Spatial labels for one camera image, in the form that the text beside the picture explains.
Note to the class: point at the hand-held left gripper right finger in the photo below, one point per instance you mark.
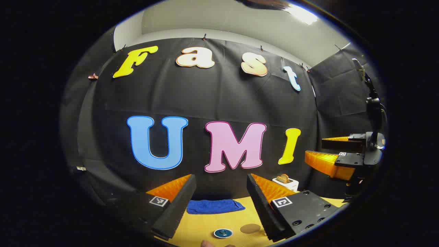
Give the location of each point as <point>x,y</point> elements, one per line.
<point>260,206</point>

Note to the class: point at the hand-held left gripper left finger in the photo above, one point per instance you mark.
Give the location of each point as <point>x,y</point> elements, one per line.
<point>178,202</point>

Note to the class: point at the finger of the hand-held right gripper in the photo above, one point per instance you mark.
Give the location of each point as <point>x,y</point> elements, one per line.
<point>343,145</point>
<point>349,160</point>

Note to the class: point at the round brown coaster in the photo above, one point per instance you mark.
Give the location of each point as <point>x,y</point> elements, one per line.
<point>250,228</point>

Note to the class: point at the blue teacup lid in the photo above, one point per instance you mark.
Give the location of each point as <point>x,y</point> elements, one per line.
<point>223,233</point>

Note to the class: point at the bread slice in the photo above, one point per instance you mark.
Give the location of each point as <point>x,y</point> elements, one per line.
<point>283,178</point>

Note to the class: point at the blue towel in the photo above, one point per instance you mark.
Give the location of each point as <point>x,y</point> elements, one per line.
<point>214,207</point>

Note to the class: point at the white toaster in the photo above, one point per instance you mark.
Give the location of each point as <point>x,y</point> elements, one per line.
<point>291,185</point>

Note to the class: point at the black articulated stand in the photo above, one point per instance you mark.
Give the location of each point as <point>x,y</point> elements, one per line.
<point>374,106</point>

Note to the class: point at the ceiling light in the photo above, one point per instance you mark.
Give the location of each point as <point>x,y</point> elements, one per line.
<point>301,13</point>

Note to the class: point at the pink clip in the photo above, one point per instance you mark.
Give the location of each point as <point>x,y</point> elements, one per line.
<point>92,76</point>

